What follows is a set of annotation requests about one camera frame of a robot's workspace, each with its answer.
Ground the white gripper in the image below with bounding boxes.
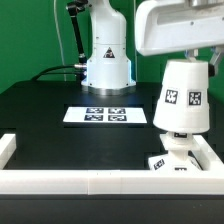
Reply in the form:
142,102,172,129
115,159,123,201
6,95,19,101
135,0,224,75

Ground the white lamp shade cone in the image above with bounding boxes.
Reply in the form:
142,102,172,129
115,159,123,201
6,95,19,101
153,60,210,133

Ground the white lamp bulb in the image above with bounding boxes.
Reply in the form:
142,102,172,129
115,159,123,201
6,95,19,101
173,132,188,139

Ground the white lamp base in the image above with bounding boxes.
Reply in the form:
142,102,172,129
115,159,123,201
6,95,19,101
148,132,201,171

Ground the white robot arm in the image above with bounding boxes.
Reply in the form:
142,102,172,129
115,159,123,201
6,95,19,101
81,0,224,95

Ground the white U-shaped fence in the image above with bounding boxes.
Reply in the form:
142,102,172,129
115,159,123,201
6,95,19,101
0,134,224,195

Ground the white marker sheet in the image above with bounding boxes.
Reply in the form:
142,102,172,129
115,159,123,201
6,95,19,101
63,106,147,124

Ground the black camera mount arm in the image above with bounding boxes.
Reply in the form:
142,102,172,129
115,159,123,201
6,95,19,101
66,0,88,63

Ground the white thin cable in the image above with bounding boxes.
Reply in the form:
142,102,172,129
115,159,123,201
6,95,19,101
52,0,66,66

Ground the black cable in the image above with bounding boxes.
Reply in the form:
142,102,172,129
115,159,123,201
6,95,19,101
30,64,88,82

